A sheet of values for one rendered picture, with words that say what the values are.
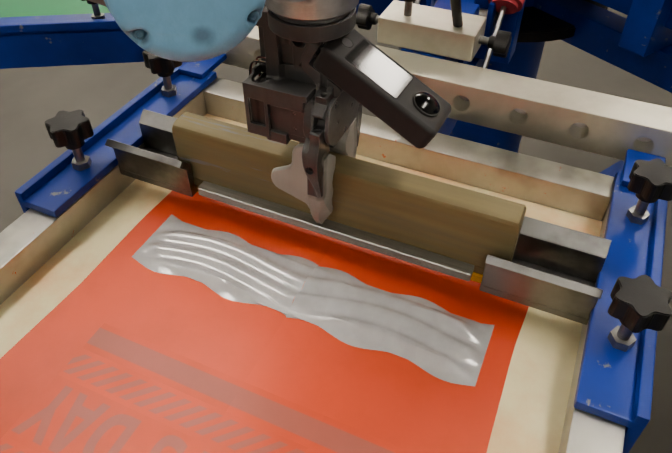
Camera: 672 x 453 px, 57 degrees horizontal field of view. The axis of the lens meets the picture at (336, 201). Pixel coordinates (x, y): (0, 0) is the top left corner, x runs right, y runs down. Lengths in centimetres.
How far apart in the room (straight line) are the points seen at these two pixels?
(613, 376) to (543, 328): 9
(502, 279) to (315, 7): 29
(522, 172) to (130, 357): 44
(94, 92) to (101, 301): 227
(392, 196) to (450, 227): 6
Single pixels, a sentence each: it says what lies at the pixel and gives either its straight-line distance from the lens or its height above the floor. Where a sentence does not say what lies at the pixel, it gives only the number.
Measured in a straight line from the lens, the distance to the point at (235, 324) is 59.
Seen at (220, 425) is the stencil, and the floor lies 96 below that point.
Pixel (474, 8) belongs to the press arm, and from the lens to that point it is 94.
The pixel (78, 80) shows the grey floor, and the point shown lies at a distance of 299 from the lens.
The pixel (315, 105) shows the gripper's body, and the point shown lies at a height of 114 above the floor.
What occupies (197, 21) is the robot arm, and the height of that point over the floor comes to 129.
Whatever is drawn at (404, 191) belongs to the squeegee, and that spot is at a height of 106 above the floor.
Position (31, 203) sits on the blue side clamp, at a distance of 70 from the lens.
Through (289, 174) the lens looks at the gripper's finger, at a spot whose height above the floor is 106.
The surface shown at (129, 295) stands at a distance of 64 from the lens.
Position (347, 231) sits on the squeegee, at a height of 100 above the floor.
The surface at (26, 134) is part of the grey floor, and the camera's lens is 272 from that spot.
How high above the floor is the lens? 142
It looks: 42 degrees down
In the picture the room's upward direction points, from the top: straight up
